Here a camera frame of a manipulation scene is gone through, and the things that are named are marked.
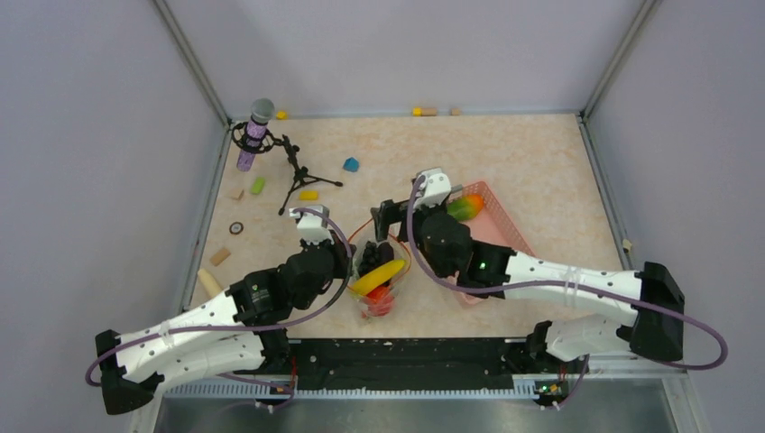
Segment blue block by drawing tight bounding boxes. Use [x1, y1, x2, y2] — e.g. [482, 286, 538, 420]
[342, 157, 360, 172]

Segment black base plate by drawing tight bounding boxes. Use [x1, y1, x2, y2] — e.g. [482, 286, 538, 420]
[233, 337, 575, 392]

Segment pink plastic basket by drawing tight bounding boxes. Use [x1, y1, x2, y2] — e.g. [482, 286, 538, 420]
[442, 180, 537, 306]

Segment yellow tan cylinder at wall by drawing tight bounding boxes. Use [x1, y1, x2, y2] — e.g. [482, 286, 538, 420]
[411, 106, 438, 117]

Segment purple microphone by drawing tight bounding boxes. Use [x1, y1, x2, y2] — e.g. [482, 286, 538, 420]
[235, 97, 275, 172]

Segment clear orange zip bag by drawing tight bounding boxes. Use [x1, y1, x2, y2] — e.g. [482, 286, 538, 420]
[348, 219, 412, 320]

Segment tan wooden block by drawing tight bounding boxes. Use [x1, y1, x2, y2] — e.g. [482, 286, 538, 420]
[209, 247, 231, 267]

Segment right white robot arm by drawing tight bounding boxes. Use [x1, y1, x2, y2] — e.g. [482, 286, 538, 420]
[371, 200, 685, 372]

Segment toy mango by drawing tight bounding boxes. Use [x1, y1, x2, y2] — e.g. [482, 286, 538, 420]
[447, 194, 484, 222]

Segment toy red tomato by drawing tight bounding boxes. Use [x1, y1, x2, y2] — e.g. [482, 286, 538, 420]
[362, 286, 395, 318]

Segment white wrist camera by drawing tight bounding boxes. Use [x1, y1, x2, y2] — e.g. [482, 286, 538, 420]
[414, 168, 452, 209]
[289, 207, 333, 244]

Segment toy banana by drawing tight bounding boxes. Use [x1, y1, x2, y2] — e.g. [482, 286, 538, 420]
[350, 259, 407, 296]

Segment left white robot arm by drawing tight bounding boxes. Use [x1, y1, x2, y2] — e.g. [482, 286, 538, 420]
[95, 240, 354, 415]

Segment toy purple eggplant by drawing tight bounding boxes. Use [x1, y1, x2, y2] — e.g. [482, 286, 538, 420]
[377, 242, 395, 264]

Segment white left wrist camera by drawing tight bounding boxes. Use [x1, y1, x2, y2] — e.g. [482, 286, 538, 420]
[289, 207, 333, 244]

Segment green block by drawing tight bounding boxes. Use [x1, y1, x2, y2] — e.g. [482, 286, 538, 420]
[249, 177, 266, 195]

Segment black microphone tripod stand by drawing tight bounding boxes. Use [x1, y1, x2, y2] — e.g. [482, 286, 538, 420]
[232, 122, 344, 216]

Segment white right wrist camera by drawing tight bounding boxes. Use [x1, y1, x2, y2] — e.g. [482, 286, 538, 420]
[414, 168, 452, 209]

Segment toy black grapes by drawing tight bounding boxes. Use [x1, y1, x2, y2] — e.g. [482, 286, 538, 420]
[358, 241, 382, 275]

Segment cream wooden cylinder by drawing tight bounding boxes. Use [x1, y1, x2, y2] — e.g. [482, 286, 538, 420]
[197, 268, 223, 299]

